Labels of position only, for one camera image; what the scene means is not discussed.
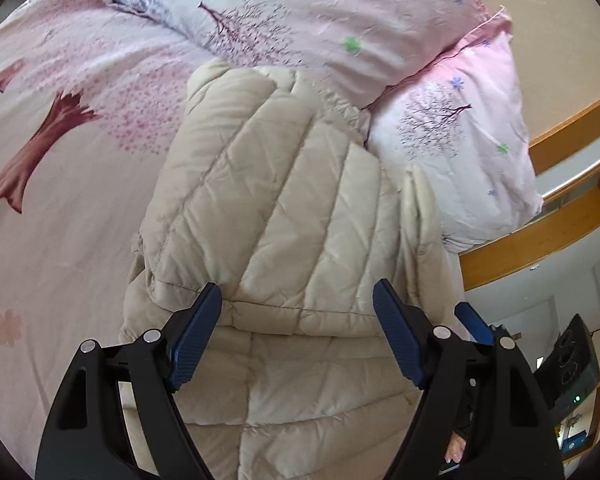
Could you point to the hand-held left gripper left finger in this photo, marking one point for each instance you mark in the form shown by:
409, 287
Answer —
195, 340

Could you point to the beige quilted puffer jacket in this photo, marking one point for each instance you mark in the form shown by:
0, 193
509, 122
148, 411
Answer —
280, 200

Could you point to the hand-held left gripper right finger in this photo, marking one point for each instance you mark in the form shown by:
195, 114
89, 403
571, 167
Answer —
395, 335

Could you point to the pink and white printed pillow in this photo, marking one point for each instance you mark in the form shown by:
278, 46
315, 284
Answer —
330, 25

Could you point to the light pink tree-print pillow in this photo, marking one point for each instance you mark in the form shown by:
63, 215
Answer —
460, 160

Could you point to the pink tree-print bedsheet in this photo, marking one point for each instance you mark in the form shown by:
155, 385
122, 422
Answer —
70, 170

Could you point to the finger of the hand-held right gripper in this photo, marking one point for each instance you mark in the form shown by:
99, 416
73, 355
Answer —
472, 320

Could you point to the wooden door frame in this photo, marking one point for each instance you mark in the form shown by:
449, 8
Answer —
545, 237

